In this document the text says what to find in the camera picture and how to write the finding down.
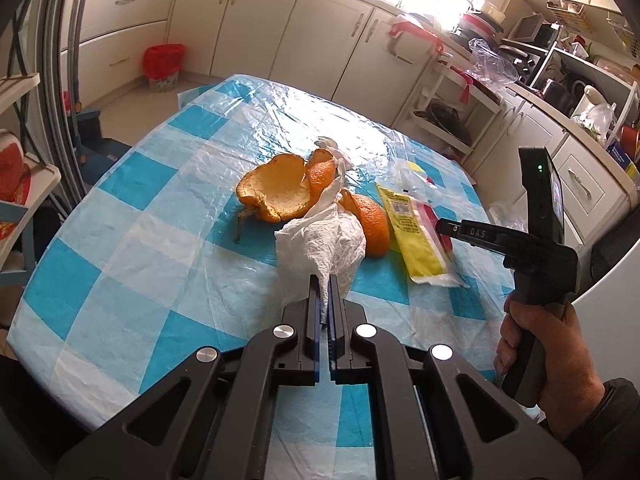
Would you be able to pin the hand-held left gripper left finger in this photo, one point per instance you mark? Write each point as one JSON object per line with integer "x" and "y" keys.
{"x": 310, "y": 330}

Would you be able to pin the clear plastic bag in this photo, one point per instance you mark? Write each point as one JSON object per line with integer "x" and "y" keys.
{"x": 492, "y": 62}

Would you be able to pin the person's right hand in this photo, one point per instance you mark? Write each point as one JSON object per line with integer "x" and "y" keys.
{"x": 575, "y": 370}

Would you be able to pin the curved orange peel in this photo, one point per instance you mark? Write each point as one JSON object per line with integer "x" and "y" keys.
{"x": 375, "y": 225}

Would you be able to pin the grey metal tubes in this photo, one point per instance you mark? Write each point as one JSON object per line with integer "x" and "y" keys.
{"x": 60, "y": 35}

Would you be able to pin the blue box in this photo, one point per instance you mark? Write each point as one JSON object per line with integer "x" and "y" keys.
{"x": 625, "y": 157}

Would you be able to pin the large orange peel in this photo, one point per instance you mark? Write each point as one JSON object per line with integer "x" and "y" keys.
{"x": 275, "y": 190}

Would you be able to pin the white base cabinets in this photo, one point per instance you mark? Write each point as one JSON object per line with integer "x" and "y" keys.
{"x": 310, "y": 25}

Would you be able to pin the black pot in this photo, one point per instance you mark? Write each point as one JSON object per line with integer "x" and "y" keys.
{"x": 557, "y": 95}

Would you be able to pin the black frying pan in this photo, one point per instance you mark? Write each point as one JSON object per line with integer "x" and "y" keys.
{"x": 447, "y": 120}

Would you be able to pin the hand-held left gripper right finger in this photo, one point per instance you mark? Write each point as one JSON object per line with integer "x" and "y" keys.
{"x": 341, "y": 340}

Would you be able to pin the beige countertop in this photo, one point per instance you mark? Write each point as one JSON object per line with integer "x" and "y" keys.
{"x": 537, "y": 105}

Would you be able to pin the white storage rack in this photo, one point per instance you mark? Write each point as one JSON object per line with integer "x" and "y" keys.
{"x": 440, "y": 90}

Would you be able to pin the red hanging cloth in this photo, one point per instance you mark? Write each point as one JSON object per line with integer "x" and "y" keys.
{"x": 462, "y": 82}

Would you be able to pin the stacked pots and bowls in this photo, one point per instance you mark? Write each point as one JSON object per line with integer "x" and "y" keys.
{"x": 480, "y": 25}

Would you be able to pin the narrow orange peel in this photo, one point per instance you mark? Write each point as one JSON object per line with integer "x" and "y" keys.
{"x": 320, "y": 172}

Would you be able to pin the blue checked tablecloth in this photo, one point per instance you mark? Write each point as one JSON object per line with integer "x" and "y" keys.
{"x": 150, "y": 270}

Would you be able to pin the red pan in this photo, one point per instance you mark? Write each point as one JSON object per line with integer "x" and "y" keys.
{"x": 631, "y": 137}

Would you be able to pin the white refrigerator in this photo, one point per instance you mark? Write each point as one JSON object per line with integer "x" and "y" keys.
{"x": 610, "y": 280}

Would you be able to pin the red white bag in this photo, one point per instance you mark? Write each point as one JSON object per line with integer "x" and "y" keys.
{"x": 12, "y": 165}

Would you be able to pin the white tissue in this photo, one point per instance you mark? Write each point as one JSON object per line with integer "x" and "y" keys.
{"x": 320, "y": 245}

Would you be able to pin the white cabinet drawer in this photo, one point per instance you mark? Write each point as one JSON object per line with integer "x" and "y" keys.
{"x": 592, "y": 190}

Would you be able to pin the clear plastic wrapper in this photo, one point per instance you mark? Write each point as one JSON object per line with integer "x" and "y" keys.
{"x": 407, "y": 175}

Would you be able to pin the yellow red packet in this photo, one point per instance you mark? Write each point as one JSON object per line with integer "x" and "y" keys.
{"x": 417, "y": 250}

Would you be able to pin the microwave oven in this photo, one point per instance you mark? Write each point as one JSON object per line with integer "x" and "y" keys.
{"x": 527, "y": 27}

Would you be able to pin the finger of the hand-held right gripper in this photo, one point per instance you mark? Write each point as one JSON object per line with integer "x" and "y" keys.
{"x": 449, "y": 226}

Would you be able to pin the red bag door hanger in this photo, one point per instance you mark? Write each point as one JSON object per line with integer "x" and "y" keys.
{"x": 415, "y": 32}

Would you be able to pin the clear plastic film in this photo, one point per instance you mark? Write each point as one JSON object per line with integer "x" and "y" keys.
{"x": 334, "y": 152}

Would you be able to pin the white side shelf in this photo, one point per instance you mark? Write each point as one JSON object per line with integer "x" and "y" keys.
{"x": 35, "y": 180}

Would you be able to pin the red floor bin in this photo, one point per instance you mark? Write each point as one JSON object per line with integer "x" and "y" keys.
{"x": 162, "y": 60}

